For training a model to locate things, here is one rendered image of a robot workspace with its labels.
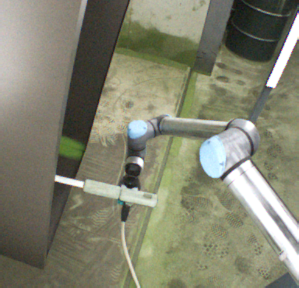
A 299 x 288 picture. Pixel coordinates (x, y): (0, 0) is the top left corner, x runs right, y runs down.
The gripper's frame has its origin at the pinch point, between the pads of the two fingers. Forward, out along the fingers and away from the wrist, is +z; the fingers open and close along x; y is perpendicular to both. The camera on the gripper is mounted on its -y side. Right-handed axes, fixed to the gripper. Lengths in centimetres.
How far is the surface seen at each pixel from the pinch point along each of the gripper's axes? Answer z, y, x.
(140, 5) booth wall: -184, -21, 24
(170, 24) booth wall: -182, -12, -5
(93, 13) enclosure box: -17, -68, 24
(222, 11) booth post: -174, -37, -43
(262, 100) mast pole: -91, -11, -71
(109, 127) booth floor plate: -89, 39, 22
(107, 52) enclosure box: -19, -54, 18
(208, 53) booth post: -179, 5, -43
